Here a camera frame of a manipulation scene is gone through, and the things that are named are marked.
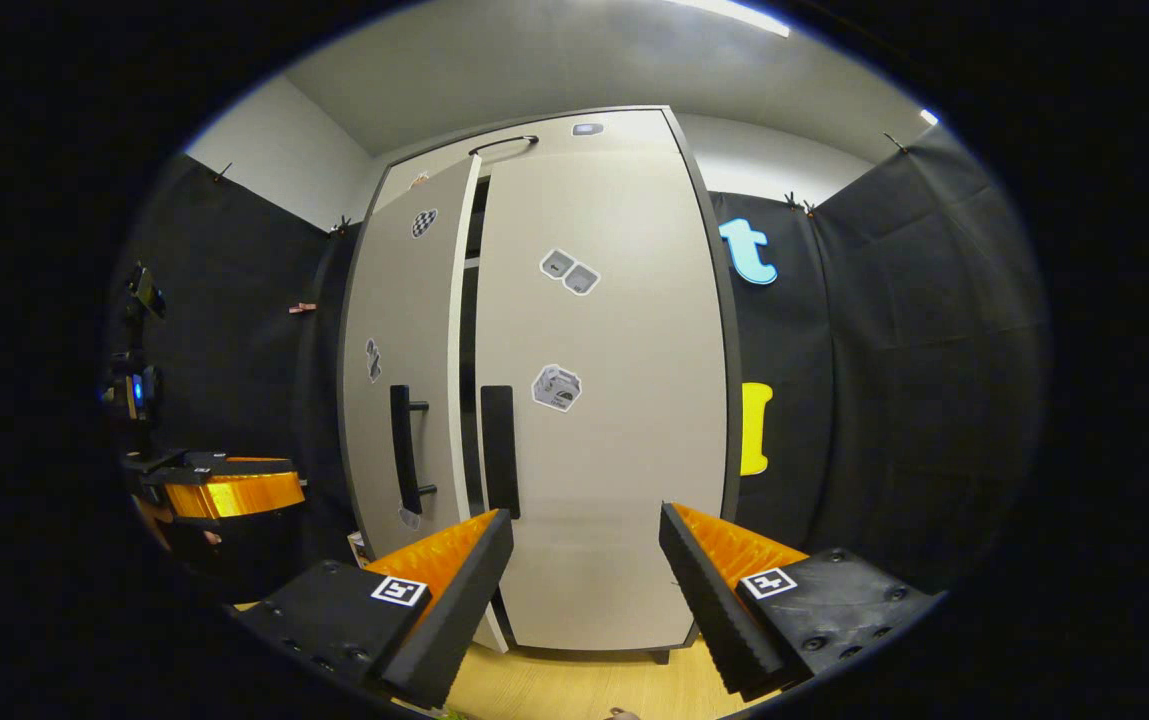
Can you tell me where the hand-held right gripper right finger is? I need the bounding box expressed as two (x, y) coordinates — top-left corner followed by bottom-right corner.
(659, 502), (940, 701)

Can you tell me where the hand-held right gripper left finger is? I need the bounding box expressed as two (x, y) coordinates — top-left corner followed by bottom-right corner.
(234, 508), (515, 709)

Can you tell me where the grey cabinet door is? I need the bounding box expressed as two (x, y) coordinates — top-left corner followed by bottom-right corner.
(474, 150), (730, 651)
(339, 155), (483, 656)

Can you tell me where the grey cabinet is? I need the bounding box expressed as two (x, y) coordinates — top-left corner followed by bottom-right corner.
(337, 105), (743, 666)

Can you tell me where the long ceiling light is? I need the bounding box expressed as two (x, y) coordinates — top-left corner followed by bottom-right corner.
(664, 0), (792, 38)

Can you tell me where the black right door handle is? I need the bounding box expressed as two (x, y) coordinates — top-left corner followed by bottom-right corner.
(480, 385), (522, 521)

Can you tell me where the black door handle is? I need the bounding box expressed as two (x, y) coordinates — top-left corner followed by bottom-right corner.
(390, 385), (437, 516)
(480, 385), (522, 521)

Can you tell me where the black left door handle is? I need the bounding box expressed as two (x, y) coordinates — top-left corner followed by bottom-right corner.
(390, 385), (437, 516)

